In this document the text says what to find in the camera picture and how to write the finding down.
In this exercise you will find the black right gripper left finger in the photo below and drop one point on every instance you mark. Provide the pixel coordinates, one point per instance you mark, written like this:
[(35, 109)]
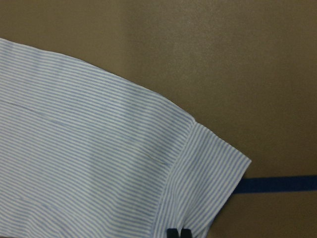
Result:
[(172, 233)]

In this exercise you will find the blue striped button shirt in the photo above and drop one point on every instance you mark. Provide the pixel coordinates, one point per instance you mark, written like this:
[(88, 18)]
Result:
[(87, 154)]

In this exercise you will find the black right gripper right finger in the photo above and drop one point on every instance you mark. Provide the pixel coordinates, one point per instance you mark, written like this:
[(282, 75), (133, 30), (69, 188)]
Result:
[(186, 233)]

